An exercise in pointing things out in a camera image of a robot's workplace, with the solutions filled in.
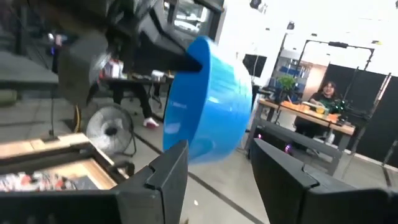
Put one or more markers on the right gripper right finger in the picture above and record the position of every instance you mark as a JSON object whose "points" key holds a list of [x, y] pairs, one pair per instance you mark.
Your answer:
{"points": [[292, 199]]}

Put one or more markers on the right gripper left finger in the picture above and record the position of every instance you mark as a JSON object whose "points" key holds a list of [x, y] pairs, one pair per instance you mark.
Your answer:
{"points": [[149, 199]]}

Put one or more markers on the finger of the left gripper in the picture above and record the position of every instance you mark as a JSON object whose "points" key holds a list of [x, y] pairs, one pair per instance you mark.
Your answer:
{"points": [[164, 29], [164, 57]]}

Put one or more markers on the blue plastic mini bowl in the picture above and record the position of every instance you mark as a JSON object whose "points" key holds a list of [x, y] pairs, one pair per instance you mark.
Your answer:
{"points": [[217, 102]]}

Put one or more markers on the floral patterned ceramic bowl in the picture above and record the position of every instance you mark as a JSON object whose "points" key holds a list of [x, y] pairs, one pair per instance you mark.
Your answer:
{"points": [[31, 182]]}

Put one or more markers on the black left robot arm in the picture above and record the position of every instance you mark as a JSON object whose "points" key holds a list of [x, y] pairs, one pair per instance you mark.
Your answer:
{"points": [[82, 68]]}

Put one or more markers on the person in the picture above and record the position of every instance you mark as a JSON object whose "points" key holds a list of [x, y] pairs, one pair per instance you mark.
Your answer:
{"points": [[326, 93], [140, 96]]}

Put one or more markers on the person's shoe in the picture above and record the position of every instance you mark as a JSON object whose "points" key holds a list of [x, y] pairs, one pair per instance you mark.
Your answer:
{"points": [[151, 123]]}

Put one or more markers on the black floor fan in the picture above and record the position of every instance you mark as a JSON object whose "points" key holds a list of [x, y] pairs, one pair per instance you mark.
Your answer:
{"points": [[110, 129]]}

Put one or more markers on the wooden table grey legs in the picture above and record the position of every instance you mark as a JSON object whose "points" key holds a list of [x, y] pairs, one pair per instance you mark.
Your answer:
{"points": [[342, 127]]}

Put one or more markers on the black monitor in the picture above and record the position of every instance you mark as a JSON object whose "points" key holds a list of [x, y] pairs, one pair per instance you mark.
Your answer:
{"points": [[255, 65]]}

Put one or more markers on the yellow bowl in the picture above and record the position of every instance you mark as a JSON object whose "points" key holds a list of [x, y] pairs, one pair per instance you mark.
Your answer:
{"points": [[320, 109]]}

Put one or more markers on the grey desk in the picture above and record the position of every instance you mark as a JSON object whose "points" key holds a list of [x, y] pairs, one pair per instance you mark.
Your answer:
{"points": [[25, 70]]}

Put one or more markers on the green potted plant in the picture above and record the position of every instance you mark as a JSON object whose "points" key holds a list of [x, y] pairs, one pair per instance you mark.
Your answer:
{"points": [[286, 82]]}

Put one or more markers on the black partition wall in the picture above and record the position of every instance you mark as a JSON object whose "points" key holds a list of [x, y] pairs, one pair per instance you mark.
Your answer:
{"points": [[373, 109]]}

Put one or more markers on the black rig frame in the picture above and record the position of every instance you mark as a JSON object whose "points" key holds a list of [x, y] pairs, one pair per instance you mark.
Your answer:
{"points": [[339, 44]]}

